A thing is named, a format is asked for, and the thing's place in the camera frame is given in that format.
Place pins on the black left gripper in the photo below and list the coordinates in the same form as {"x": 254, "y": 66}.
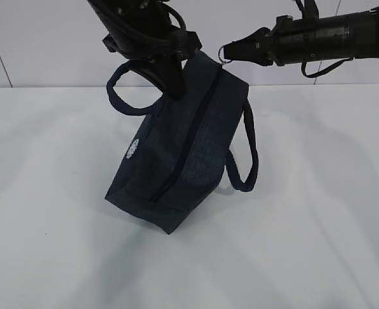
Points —
{"x": 158, "y": 60}

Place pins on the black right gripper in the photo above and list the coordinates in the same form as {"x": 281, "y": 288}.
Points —
{"x": 261, "y": 47}

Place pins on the navy blue lunch bag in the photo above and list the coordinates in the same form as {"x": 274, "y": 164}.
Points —
{"x": 183, "y": 147}

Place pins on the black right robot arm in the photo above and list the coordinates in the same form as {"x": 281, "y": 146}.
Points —
{"x": 310, "y": 39}

